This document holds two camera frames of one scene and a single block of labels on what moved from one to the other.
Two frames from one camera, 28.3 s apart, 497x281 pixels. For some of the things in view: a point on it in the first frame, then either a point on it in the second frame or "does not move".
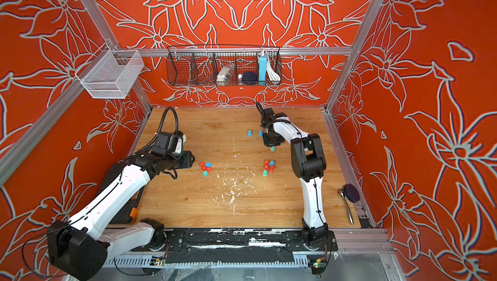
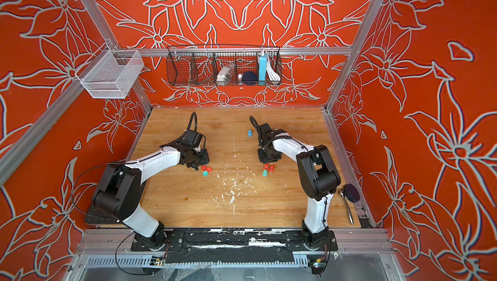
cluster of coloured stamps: [268, 166] does not move
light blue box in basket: [263, 62] does not move
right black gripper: [268, 144] to [263, 160]
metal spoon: [342, 194] does not move
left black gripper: [188, 160] to [205, 159]
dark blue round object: [250, 78] does not move
